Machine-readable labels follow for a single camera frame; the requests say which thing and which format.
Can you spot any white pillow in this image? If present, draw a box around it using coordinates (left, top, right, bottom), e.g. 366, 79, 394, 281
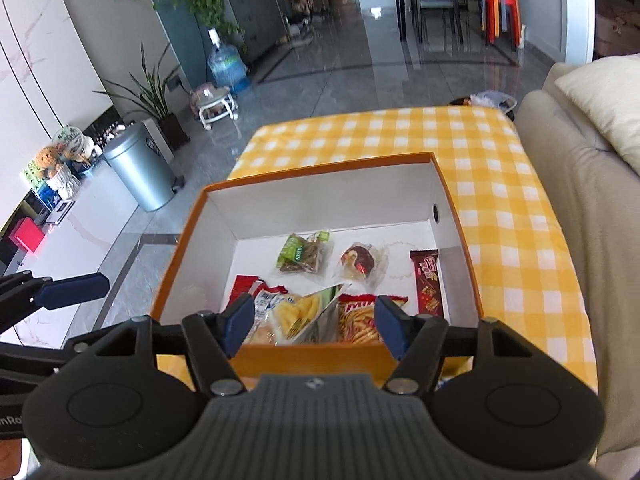
554, 53, 640, 177

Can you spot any clear green snack packet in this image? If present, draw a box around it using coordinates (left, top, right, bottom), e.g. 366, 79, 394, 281
276, 229, 335, 276

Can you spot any round chocolate pastry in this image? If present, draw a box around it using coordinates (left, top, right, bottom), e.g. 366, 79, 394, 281
339, 241, 390, 282

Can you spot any white green chips bag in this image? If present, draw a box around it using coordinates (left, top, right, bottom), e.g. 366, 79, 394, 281
267, 282, 351, 346

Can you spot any orange plastic stool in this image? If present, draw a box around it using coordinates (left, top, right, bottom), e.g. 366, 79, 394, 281
500, 0, 524, 52
482, 0, 504, 44

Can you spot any beige sofa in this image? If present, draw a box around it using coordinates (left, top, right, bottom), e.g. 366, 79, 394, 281
514, 62, 640, 472

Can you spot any orange cardboard box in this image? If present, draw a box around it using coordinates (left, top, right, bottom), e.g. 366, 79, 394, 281
150, 151, 485, 386

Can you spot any potted long-leaf plant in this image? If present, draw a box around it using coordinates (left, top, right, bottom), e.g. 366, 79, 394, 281
94, 42, 191, 154

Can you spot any red box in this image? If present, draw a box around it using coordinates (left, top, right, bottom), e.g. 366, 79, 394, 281
9, 219, 47, 254

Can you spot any silver pedal trash can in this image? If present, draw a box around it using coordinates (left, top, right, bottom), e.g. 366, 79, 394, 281
102, 122, 184, 213

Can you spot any small black waste bin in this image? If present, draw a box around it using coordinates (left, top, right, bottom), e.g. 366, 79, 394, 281
449, 90, 519, 121

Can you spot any black dining chair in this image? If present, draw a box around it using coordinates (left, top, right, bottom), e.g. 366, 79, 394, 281
407, 0, 467, 47

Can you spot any round paper fan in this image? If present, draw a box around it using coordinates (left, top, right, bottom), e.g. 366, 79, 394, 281
52, 126, 86, 159

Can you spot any white low cabinet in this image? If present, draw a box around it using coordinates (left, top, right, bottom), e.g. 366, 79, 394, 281
0, 160, 147, 352

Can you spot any red fries stick packet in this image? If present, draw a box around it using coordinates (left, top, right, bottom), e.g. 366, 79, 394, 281
336, 293, 409, 345

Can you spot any dark wooden window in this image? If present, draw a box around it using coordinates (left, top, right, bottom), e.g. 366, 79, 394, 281
594, 0, 640, 57

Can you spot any white wheeled stool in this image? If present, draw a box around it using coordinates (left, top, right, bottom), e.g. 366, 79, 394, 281
189, 84, 239, 131

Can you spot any grey drawer cabinet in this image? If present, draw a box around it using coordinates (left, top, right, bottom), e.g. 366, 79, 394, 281
220, 0, 289, 64

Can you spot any yellow checkered tablecloth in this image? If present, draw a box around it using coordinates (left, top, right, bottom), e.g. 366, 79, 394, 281
155, 105, 599, 397

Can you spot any brown plush toy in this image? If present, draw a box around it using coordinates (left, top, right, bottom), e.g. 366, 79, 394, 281
35, 145, 64, 179

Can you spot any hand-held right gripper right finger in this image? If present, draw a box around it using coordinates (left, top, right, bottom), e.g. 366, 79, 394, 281
374, 295, 552, 396

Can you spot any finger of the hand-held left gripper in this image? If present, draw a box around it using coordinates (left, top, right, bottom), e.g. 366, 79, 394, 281
0, 317, 137, 377
0, 269, 111, 322

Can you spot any blue water jug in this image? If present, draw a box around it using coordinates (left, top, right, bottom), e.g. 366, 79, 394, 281
207, 29, 249, 95

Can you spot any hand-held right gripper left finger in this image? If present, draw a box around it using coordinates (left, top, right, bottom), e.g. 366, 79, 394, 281
64, 292, 257, 397

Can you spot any red snack bar packet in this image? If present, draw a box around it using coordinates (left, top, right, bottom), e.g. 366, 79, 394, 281
409, 249, 446, 319

